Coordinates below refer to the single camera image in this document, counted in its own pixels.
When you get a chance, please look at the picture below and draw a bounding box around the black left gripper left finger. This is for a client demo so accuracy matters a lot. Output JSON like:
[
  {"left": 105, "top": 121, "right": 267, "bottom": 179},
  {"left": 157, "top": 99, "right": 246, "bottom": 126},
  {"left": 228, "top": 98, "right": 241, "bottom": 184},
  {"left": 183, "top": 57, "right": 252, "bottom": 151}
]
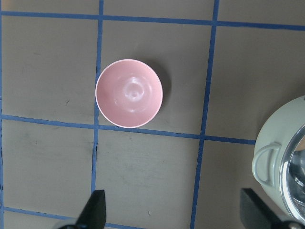
[{"left": 75, "top": 190, "right": 106, "bottom": 229}]

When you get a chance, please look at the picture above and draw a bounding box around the pink plastic bowl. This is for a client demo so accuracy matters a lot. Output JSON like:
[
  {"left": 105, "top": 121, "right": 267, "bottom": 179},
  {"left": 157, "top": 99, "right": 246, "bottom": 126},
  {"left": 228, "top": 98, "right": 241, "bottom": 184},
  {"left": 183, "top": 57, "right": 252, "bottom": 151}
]
[{"left": 95, "top": 59, "right": 163, "bottom": 128}]

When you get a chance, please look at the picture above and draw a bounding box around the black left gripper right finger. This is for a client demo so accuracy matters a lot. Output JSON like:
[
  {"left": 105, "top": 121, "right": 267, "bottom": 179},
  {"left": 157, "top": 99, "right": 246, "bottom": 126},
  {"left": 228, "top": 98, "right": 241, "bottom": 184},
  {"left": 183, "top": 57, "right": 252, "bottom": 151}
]
[{"left": 240, "top": 188, "right": 282, "bottom": 229}]

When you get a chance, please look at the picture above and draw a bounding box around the pale green pot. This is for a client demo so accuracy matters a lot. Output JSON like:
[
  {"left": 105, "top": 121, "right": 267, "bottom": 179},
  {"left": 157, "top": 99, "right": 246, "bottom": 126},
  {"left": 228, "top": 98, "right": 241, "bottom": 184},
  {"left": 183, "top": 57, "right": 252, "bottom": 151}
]
[{"left": 252, "top": 96, "right": 305, "bottom": 223}]

